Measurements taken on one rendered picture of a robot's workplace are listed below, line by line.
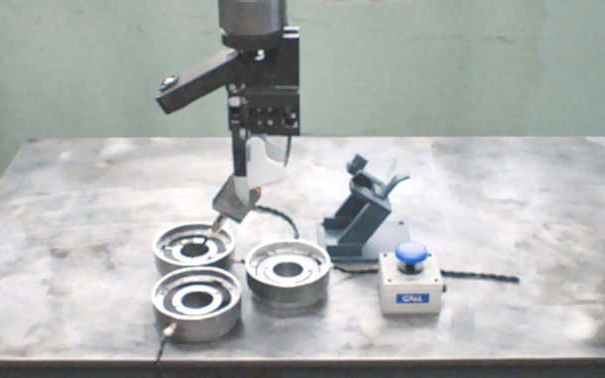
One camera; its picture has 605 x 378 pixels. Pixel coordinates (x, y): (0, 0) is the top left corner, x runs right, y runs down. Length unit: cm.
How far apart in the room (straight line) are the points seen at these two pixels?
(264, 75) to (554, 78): 190
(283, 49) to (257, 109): 7
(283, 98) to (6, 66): 193
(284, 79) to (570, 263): 47
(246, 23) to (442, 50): 179
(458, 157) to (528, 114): 138
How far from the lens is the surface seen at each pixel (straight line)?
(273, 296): 102
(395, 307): 103
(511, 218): 126
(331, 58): 263
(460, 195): 131
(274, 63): 94
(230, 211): 102
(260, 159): 97
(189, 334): 98
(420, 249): 102
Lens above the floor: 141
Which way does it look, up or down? 28 degrees down
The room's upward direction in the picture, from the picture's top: straight up
